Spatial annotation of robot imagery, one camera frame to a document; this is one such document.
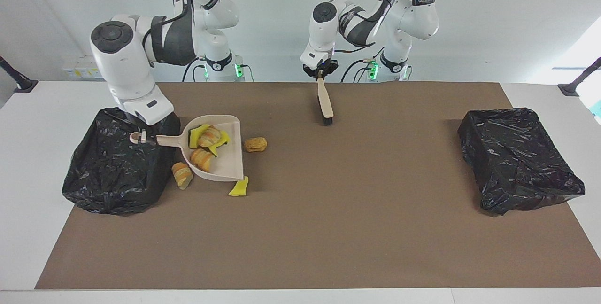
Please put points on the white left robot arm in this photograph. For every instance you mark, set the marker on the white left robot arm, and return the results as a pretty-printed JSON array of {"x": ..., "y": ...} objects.
[{"x": 324, "y": 27}]

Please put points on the black bag lined bin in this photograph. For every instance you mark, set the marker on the black bag lined bin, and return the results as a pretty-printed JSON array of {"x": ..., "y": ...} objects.
[
  {"x": 516, "y": 163},
  {"x": 117, "y": 177}
]

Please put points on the notched yellow sponge piece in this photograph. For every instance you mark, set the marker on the notched yellow sponge piece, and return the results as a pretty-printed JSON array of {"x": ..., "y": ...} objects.
[{"x": 224, "y": 138}]

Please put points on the brown peanut shaped piece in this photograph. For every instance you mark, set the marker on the brown peanut shaped piece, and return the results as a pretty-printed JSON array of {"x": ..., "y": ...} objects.
[{"x": 255, "y": 144}]

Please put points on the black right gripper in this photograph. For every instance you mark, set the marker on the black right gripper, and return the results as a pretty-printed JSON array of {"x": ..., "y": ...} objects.
[{"x": 148, "y": 128}]

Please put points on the pale crumbly cracker piece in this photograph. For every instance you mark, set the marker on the pale crumbly cracker piece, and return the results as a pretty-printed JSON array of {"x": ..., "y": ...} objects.
[{"x": 209, "y": 136}]

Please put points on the black clamp stand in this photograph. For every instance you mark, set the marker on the black clamp stand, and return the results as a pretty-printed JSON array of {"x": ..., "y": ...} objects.
[
  {"x": 570, "y": 89},
  {"x": 23, "y": 85}
]

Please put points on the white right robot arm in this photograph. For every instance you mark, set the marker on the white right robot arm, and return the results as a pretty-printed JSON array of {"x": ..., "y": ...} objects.
[{"x": 122, "y": 69}]

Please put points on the pale teal object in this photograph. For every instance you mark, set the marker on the pale teal object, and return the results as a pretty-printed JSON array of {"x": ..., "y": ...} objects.
[{"x": 597, "y": 109}]

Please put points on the white wall socket box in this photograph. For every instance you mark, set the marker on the white wall socket box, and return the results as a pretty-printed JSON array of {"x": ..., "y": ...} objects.
[{"x": 87, "y": 66}]

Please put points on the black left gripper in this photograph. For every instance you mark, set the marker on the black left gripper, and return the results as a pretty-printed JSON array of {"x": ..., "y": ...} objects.
[{"x": 321, "y": 68}]

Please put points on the brown table mat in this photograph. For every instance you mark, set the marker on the brown table mat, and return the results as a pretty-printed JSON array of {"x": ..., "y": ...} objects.
[{"x": 300, "y": 257}]

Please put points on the beige plastic dustpan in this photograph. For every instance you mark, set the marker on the beige plastic dustpan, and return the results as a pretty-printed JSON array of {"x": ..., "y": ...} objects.
[{"x": 230, "y": 153}]

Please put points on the beige brush with black bristles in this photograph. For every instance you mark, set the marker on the beige brush with black bristles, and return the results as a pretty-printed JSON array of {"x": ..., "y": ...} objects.
[{"x": 325, "y": 102}]

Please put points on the green and yellow sponge piece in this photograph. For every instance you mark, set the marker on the green and yellow sponge piece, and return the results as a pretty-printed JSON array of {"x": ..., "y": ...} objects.
[{"x": 194, "y": 140}]

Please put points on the orange striped bread piece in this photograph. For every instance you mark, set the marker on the orange striped bread piece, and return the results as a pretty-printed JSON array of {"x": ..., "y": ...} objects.
[
  {"x": 202, "y": 159},
  {"x": 182, "y": 178}
]

